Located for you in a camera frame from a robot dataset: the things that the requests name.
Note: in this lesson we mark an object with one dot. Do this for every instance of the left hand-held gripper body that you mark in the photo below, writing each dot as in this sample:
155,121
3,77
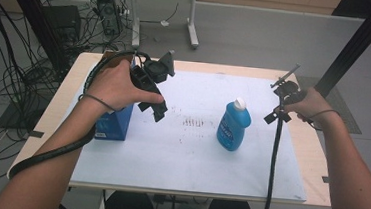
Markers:
154,70

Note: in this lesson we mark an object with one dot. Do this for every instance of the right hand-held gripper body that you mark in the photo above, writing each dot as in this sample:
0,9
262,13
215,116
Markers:
291,91

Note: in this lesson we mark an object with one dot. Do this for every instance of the blue cardboard box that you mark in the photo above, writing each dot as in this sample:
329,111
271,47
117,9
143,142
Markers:
115,125

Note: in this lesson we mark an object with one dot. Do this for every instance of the blue bottle with white cap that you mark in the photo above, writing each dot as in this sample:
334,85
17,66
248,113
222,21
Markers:
233,128

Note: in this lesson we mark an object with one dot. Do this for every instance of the person's right hand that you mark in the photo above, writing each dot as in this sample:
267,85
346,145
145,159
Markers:
312,106

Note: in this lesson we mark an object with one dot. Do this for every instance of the person's left hand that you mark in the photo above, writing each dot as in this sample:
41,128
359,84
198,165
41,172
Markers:
114,85

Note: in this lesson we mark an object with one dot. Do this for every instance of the black wrist band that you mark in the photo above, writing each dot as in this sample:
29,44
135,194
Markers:
323,112
98,100

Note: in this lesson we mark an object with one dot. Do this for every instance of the white plug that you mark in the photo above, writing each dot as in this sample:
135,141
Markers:
164,23

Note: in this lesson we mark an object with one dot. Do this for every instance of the white table mat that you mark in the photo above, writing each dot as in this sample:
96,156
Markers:
175,164

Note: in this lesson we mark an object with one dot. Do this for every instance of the light wooden table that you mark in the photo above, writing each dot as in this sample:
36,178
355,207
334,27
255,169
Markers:
209,68

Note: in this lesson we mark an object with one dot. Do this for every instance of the white desk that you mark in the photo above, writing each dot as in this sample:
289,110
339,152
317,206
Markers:
192,18

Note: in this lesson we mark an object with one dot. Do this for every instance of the black computer tower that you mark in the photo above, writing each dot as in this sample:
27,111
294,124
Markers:
108,15

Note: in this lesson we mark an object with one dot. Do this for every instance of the black tape strip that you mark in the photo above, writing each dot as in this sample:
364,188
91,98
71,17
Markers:
325,179
36,134

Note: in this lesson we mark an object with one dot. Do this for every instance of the person's left leg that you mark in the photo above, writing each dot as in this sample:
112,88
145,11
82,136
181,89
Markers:
128,207

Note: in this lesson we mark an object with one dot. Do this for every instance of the black case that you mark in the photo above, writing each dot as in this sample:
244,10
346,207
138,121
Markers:
63,19

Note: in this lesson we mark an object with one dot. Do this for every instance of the dark floor plate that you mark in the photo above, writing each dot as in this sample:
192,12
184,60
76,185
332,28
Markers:
15,117

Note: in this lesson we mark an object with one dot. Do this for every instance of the black metal post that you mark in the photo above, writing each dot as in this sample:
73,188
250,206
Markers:
30,5
362,38

